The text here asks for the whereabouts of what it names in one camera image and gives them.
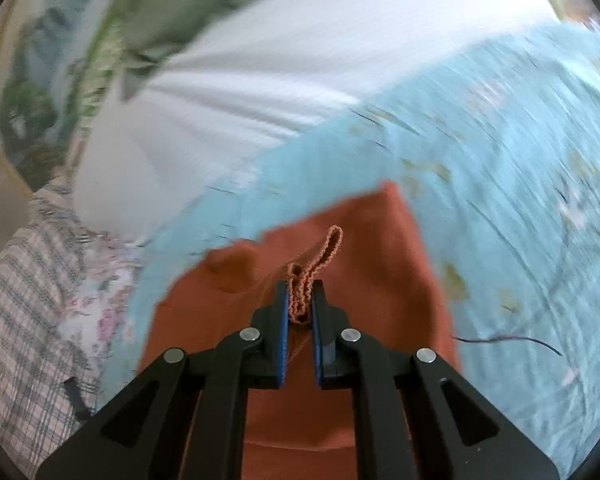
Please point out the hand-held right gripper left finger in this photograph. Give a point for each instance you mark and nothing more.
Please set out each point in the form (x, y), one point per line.
(281, 340)

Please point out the white quilt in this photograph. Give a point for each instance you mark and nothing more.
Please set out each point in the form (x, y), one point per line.
(290, 80)

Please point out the plaid cloth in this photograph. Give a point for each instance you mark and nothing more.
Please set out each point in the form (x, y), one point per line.
(25, 320)

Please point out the green floral blanket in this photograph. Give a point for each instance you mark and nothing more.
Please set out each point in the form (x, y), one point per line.
(105, 55)

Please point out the light blue floral bedsheet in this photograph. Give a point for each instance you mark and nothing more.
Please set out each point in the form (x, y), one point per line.
(505, 185)

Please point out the orange small garment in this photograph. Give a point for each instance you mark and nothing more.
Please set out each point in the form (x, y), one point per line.
(380, 270)

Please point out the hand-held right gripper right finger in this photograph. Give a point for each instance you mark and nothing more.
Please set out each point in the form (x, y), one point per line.
(318, 340)

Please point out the dark thread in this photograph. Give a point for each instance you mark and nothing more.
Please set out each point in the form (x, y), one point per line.
(510, 341)

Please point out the pink floral cloth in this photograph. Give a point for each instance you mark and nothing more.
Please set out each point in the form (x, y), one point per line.
(97, 305)

